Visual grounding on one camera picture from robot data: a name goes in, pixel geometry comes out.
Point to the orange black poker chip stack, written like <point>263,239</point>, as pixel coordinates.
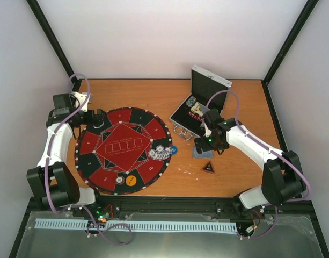
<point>120,180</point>

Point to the boxed card deck in case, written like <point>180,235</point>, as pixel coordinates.
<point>199,109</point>

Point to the poker chip row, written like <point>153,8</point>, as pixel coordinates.
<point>191,102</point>

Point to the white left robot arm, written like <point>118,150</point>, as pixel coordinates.
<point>51,181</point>

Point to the red dice row in case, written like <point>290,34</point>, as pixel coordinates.
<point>195,116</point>

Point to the red black triangular button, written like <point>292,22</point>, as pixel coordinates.
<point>208,168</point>

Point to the clear dealer button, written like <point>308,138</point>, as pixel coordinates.
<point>98,126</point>

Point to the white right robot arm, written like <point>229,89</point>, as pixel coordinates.
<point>282,178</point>

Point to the aluminium poker chip case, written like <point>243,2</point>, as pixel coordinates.
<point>187,118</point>

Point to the grey card deck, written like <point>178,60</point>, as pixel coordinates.
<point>203,155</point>

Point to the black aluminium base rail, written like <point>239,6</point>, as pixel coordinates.
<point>220,208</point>

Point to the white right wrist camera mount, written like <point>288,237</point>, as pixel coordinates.
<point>207,131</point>

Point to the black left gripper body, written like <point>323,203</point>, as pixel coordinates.
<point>89,121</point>

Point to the round red black poker mat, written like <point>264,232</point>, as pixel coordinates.
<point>121,148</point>

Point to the blue white poker chips pile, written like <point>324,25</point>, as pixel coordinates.
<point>160,153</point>

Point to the orange big blind button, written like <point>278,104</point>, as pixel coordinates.
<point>131,180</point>

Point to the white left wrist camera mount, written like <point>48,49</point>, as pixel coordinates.
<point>81,101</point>

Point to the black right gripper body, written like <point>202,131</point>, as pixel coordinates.
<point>211,144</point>

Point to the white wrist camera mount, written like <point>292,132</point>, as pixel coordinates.
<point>207,131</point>
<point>81,101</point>

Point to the light blue cable duct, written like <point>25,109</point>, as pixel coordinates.
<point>142,226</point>

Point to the blue small blind button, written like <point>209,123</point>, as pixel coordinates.
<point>174,150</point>

